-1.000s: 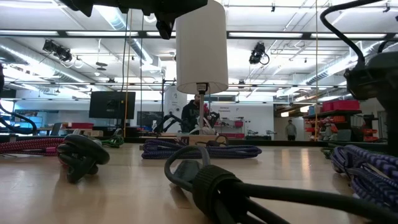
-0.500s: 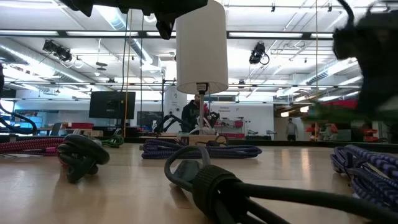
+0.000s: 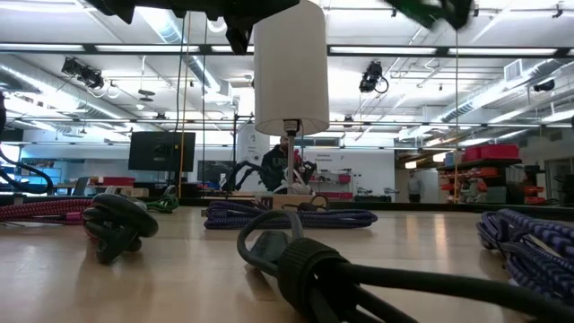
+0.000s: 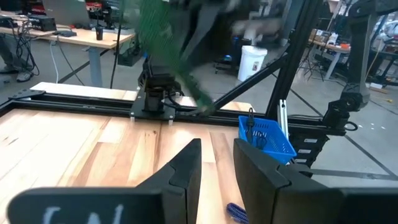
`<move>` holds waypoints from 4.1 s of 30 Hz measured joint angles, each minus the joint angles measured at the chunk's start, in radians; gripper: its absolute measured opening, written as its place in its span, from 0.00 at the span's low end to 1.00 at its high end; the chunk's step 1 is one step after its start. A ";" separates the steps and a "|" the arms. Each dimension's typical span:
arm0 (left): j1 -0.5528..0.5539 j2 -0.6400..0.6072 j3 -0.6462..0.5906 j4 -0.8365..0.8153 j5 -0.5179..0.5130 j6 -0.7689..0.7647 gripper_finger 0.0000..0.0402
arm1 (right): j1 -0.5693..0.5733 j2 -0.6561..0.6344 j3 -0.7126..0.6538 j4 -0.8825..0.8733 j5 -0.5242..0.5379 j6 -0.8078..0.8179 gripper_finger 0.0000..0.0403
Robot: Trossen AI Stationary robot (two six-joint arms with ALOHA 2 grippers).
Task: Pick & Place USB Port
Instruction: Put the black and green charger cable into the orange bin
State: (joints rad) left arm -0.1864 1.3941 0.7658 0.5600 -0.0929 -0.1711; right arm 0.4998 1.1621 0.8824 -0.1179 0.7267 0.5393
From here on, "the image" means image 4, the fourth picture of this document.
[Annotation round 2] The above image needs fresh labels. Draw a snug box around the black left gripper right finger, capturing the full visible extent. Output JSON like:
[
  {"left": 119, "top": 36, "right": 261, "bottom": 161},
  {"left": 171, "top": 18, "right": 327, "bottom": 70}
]
[{"left": 233, "top": 138, "right": 330, "bottom": 224}]

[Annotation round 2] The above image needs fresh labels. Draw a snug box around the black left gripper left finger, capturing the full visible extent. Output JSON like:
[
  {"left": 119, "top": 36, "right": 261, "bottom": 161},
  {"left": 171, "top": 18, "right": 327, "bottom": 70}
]
[{"left": 136, "top": 138, "right": 203, "bottom": 224}]

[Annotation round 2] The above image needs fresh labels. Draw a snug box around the purple braided cable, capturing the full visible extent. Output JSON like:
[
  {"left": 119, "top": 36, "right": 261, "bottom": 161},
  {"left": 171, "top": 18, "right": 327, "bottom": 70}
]
[{"left": 226, "top": 202, "right": 249, "bottom": 224}]

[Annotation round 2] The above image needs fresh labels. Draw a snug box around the thin black cable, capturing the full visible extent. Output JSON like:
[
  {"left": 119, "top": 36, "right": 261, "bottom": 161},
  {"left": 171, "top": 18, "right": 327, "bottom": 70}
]
[{"left": 245, "top": 107, "right": 268, "bottom": 150}]

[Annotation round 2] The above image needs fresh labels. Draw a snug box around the blue plastic basket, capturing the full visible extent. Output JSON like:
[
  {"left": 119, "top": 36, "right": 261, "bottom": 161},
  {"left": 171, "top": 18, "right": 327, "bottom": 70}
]
[{"left": 238, "top": 114, "right": 298, "bottom": 165}]

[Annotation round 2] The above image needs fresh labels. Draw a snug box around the white bucket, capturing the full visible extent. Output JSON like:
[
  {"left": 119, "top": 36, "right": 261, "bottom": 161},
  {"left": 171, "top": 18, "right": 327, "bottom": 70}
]
[{"left": 238, "top": 45, "right": 268, "bottom": 82}]

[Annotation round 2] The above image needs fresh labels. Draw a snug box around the wooden desk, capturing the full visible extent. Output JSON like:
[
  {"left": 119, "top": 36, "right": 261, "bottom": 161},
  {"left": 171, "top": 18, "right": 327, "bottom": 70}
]
[{"left": 0, "top": 11, "right": 136, "bottom": 88}]

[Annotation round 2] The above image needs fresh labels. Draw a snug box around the grey laptop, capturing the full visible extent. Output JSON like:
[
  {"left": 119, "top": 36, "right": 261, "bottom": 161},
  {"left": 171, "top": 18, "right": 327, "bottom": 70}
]
[{"left": 42, "top": 0, "right": 91, "bottom": 26}]

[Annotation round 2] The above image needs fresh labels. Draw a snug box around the black equipment box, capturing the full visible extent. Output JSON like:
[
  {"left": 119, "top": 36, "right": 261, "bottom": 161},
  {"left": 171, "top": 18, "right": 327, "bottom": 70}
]
[{"left": 29, "top": 15, "right": 58, "bottom": 32}]

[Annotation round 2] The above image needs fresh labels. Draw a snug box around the person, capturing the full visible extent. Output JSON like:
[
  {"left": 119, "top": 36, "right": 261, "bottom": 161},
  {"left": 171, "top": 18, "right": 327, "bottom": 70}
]
[{"left": 0, "top": 32, "right": 34, "bottom": 83}]

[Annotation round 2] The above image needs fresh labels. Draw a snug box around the black aluminium table frame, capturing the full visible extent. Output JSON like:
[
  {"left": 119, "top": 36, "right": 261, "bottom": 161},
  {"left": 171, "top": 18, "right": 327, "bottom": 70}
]
[{"left": 0, "top": 0, "right": 348, "bottom": 138}]

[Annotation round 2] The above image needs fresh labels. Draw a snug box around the black cable tangle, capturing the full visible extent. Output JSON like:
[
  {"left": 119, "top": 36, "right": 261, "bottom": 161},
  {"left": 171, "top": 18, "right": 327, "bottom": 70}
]
[{"left": 11, "top": 18, "right": 41, "bottom": 77}]

